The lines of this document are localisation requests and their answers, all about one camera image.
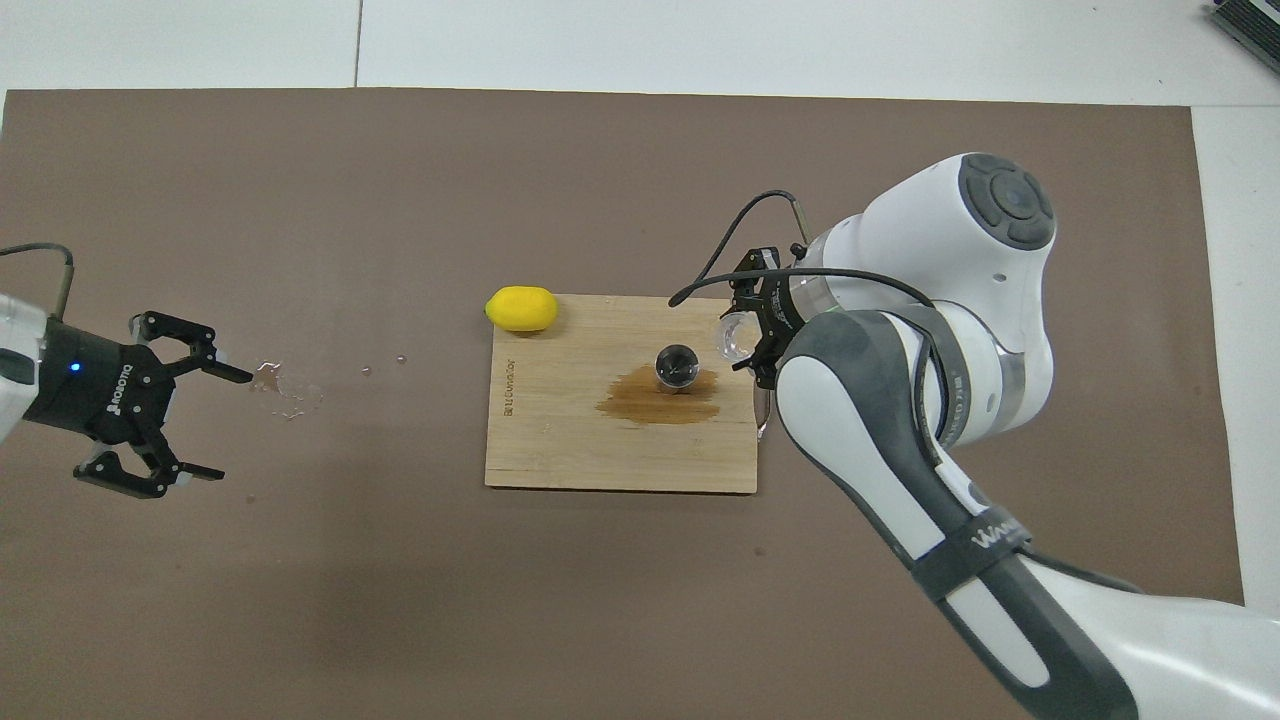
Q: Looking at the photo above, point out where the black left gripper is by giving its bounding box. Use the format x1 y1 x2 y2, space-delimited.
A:
22 311 254 501

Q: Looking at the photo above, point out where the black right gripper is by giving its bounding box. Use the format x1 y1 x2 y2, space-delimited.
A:
733 248 801 391

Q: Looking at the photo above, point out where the clear glass cup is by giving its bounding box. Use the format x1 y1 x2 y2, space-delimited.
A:
715 310 766 363

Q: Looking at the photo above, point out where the steel double jigger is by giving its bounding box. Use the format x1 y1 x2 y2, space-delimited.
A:
654 343 701 396

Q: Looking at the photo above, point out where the spilled water puddle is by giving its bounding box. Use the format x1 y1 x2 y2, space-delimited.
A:
248 360 326 421

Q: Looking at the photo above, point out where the bamboo cutting board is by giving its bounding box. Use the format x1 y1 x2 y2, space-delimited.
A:
484 293 773 495

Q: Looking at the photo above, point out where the yellow lemon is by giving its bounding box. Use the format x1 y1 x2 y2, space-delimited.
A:
485 286 559 333

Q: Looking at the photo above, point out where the brown paper table mat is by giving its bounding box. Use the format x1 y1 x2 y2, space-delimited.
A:
0 88 1259 720

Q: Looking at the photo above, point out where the grey ribbed device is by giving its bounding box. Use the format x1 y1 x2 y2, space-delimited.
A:
1205 0 1280 76

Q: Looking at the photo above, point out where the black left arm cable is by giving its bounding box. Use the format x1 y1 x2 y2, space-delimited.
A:
0 243 76 321

